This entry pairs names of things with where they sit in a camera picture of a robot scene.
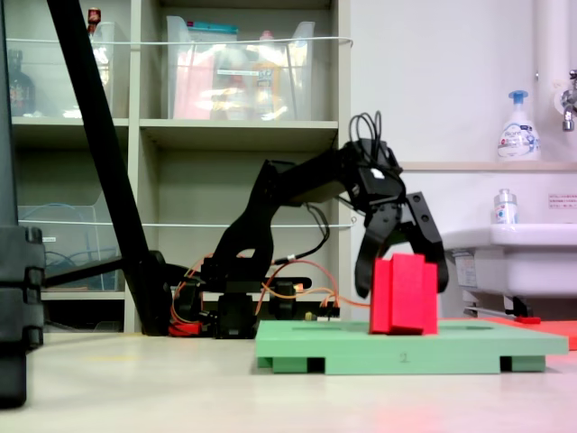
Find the circuit board with wires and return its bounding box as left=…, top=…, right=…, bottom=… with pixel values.
left=304, top=300, right=342, bottom=322

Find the white wall ledge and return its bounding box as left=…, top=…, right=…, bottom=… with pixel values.
left=398, top=161, right=577, bottom=173

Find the metal water tap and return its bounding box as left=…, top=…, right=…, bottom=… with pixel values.
left=553, top=69, right=577, bottom=133

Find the white cord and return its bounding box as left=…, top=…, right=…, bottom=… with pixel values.
left=17, top=217, right=357, bottom=229
left=6, top=37, right=355, bottom=49

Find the white foam soap pump bottle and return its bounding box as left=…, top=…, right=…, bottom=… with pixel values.
left=497, top=89, right=542, bottom=162

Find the black cable with white connector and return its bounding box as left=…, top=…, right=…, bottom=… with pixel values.
left=270, top=202, right=331, bottom=267

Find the white wall label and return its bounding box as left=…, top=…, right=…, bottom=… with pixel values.
left=547, top=193, right=577, bottom=210

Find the white ceramic sink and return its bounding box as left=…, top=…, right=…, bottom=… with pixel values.
left=439, top=223, right=577, bottom=299

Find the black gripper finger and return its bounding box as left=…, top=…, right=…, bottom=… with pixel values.
left=353, top=203, right=417, bottom=299
left=404, top=190, right=451, bottom=295

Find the black tripod leg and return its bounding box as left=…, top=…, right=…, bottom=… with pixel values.
left=0, top=0, right=47, bottom=410
left=46, top=0, right=175, bottom=338

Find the clear box with blue cables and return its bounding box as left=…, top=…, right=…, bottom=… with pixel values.
left=17, top=202, right=126, bottom=293

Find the grey shelf unit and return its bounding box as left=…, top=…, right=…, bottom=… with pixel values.
left=0, top=0, right=353, bottom=335

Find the thin orange wire loop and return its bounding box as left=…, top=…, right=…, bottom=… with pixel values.
left=256, top=259, right=373, bottom=318

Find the black gripper motor cable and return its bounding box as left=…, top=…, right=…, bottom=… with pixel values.
left=349, top=110, right=384, bottom=168

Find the yellow bottle with pink cap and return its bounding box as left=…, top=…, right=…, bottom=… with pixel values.
left=251, top=29, right=285, bottom=121

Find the clear storage bin with supplies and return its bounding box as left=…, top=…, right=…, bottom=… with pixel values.
left=165, top=15, right=316, bottom=122

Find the green shape hole board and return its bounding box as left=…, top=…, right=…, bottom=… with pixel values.
left=254, top=318, right=570, bottom=376

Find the red printed base clamp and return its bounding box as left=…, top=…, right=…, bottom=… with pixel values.
left=169, top=318, right=202, bottom=337

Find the dark round bottle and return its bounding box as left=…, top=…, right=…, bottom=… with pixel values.
left=6, top=49, right=37, bottom=117

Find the red cross columnar block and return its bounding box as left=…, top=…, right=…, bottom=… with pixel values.
left=369, top=253, right=440, bottom=336

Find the black tripod brace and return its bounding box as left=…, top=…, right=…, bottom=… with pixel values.
left=42, top=255, right=125, bottom=289

